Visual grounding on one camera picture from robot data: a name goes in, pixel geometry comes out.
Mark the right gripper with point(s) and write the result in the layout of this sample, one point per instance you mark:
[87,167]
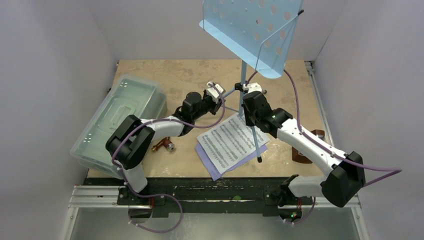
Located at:
[248,102]

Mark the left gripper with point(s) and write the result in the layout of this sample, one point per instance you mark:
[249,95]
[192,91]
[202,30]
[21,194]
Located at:
[215,105]

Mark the white sheet music page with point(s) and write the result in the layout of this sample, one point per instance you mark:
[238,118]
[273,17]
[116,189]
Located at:
[235,128]

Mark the purple paper sheet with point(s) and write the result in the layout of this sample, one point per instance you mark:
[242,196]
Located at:
[220,157]

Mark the light blue music stand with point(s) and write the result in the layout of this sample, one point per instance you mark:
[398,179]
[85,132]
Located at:
[259,32]

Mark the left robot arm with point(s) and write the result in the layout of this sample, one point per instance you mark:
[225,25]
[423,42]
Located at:
[130,142]

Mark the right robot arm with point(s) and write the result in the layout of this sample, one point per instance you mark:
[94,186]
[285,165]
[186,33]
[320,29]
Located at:
[342,177]

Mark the brown capo clamp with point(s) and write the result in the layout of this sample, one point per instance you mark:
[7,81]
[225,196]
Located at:
[166,143]

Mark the brown metronome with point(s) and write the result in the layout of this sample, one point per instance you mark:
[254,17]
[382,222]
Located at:
[299,157]

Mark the clear plastic storage bin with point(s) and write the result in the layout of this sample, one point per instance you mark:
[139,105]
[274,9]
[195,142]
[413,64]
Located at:
[130,95]

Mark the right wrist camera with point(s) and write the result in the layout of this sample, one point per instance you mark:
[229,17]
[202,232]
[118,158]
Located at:
[253,87]

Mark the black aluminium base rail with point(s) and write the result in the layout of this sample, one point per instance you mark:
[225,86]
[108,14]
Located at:
[166,195]

